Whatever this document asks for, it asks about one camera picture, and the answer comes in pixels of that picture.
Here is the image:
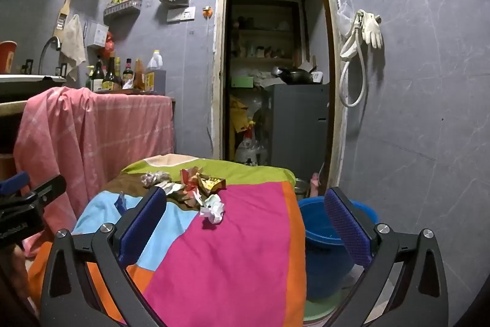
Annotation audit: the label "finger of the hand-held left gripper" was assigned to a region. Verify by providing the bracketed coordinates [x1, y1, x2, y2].
[8, 175, 67, 206]
[0, 172, 30, 197]

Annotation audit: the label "beige hanging rag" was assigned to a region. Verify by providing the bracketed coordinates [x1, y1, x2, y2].
[59, 14, 87, 82]

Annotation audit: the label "wall switch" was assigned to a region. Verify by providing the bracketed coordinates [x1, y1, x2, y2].
[166, 6, 197, 23]

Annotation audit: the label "grey paper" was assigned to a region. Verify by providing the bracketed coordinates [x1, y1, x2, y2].
[140, 172, 171, 189]

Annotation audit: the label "metal bowl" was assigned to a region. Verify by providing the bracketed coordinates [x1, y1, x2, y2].
[294, 177, 311, 199]

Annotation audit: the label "white rubber gloves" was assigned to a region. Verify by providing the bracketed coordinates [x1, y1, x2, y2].
[362, 9, 384, 49]

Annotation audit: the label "black sauce bottle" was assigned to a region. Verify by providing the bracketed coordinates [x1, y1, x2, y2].
[122, 59, 134, 89]

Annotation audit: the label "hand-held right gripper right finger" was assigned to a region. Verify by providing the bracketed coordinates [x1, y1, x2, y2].
[323, 186, 449, 327]

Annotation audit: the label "clear water jug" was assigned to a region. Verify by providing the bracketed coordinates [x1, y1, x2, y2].
[234, 137, 269, 167]

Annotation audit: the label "white paper scrap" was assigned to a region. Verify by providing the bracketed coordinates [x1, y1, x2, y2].
[155, 180, 184, 194]

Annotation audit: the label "wooden spatula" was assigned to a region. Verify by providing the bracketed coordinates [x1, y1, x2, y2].
[51, 0, 73, 44]

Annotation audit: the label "red cup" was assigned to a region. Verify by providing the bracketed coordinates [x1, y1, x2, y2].
[0, 40, 18, 75]

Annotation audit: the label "orange sauce bottle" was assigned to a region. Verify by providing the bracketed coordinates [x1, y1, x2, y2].
[133, 59, 146, 91]

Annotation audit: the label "red orange wrapper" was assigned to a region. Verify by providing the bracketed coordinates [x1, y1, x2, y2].
[180, 167, 203, 184]

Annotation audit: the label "wooden door frame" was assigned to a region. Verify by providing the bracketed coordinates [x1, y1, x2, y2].
[210, 0, 347, 190]

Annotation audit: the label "clear oil jug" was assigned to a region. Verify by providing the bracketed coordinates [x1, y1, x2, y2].
[145, 50, 164, 92]

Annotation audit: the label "wooden closet shelf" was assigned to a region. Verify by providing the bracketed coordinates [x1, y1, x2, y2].
[230, 0, 301, 61]

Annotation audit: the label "person's left forearm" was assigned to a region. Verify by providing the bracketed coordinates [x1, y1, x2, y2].
[0, 243, 31, 312]

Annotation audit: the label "metal faucet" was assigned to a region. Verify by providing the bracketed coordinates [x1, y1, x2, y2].
[38, 36, 62, 75]

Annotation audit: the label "pink checked cloth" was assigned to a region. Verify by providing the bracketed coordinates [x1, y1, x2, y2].
[13, 86, 175, 259]

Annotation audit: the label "white paper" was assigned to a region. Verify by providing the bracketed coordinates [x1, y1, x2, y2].
[199, 194, 226, 225]

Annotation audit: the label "grey countertop box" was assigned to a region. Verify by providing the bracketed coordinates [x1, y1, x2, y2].
[153, 70, 167, 94]

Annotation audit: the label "grey wall box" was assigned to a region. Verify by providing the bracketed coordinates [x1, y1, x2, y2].
[87, 21, 111, 47]

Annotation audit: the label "white hose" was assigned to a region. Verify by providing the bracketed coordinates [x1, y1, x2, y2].
[339, 9, 370, 108]

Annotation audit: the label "dark sink counter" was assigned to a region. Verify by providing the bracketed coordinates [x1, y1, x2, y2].
[0, 73, 67, 98]

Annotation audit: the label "yellow bag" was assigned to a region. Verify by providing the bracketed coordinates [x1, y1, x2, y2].
[229, 95, 253, 159]

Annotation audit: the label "black wok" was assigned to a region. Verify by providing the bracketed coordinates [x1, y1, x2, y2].
[272, 66, 318, 84]

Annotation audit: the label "dark glass bottle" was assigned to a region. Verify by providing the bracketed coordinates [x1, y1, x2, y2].
[92, 57, 105, 92]
[103, 52, 117, 91]

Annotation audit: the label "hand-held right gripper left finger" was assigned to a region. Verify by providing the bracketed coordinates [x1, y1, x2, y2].
[40, 186, 169, 327]

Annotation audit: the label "grey cabinet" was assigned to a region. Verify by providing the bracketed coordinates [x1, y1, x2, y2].
[262, 83, 330, 178]

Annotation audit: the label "colourful patchwork blanket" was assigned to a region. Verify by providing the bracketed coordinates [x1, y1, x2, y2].
[27, 154, 309, 327]

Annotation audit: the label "grey wall rack with packets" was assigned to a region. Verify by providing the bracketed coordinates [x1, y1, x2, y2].
[103, 0, 143, 20]

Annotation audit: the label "blue white wrapper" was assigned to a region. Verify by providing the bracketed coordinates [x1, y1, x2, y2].
[115, 192, 129, 215]

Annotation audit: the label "yellow brown snack wrapper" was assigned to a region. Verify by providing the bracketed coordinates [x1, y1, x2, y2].
[199, 176, 226, 194]

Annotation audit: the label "green plastic basin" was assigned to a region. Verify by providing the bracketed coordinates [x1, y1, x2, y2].
[302, 289, 347, 327]

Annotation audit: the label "blue plastic bucket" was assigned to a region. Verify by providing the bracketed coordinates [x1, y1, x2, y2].
[298, 196, 378, 302]

